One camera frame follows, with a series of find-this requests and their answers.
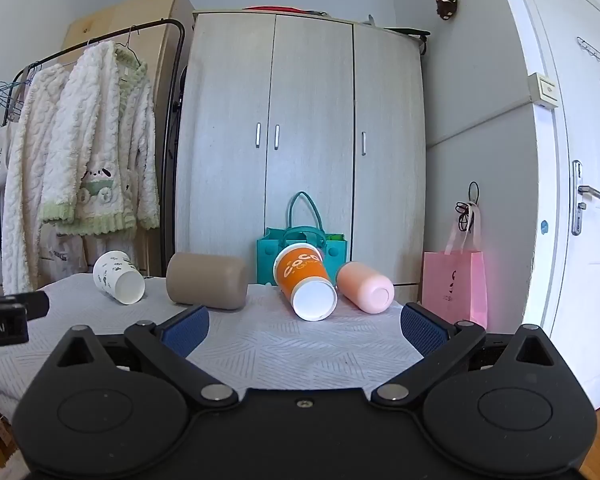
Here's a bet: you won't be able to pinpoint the orange white paper cup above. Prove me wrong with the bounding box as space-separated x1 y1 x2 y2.
273 243 338 322

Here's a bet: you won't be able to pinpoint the beige plastic cup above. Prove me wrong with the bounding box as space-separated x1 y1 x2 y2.
166 252 249 311

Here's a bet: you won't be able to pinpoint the pink plastic cup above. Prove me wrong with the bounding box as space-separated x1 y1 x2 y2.
337 261 394 314

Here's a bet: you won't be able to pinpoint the white patterned paper cup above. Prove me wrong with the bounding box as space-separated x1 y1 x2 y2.
93 250 145 306

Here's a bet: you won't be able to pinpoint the pink paper gift bag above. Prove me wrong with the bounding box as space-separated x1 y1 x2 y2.
422 202 488 328

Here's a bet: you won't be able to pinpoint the white fluffy robe green trim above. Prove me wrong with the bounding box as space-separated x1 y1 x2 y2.
38 41 160 236

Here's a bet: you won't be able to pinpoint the teal handbag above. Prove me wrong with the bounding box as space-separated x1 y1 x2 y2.
255 190 349 286

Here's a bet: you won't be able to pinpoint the grey three-door wardrobe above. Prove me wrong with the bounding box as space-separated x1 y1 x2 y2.
173 10 427 289

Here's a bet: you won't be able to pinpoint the black clothes rack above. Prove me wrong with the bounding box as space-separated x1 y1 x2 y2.
12 12 195 276

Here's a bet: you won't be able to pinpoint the white door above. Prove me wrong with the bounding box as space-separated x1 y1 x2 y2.
489 0 600 408

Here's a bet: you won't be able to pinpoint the black cable on wall hook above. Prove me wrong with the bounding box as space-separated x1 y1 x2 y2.
454 180 481 233

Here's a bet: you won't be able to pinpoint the silver door handle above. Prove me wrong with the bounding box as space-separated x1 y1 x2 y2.
570 159 600 236

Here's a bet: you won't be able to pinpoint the blue wire hangers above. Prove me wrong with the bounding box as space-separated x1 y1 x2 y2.
0 81 22 122

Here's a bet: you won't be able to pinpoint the white wall switch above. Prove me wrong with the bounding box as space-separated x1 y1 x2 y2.
528 73 559 110

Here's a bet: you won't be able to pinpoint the brown plush wall toy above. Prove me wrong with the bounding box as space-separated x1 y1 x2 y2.
436 0 458 21

